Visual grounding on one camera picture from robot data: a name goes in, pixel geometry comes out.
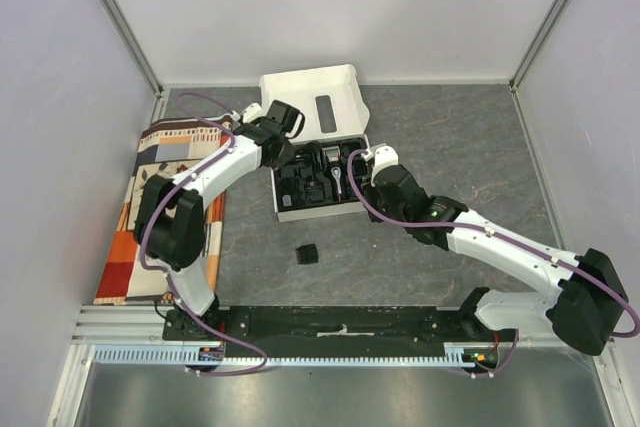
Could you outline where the black silver hair clipper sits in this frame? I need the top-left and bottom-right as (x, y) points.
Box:
(322, 146), (344, 202)

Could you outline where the white clipper kit box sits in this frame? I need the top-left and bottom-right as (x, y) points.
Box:
(259, 64), (370, 222)

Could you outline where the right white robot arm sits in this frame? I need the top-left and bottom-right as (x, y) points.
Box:
(349, 163), (639, 356)

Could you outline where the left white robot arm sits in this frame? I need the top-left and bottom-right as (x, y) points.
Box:
(134, 100), (306, 340)

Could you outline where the colourful patchwork cloth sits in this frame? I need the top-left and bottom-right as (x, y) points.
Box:
(94, 118), (227, 305)

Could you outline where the black comb guard attachment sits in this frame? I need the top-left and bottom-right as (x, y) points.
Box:
(295, 244), (319, 265)

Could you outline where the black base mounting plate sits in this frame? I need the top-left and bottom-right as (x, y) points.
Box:
(164, 304), (519, 363)

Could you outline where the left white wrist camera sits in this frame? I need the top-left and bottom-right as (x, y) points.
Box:
(231, 102), (264, 124)

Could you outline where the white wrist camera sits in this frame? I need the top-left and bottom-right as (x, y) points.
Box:
(361, 144), (399, 170)
(231, 102), (264, 124)

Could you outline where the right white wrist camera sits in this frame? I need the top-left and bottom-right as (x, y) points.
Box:
(361, 144), (399, 170)

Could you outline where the grey slotted cable duct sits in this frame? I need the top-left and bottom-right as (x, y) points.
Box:
(93, 344), (476, 368)

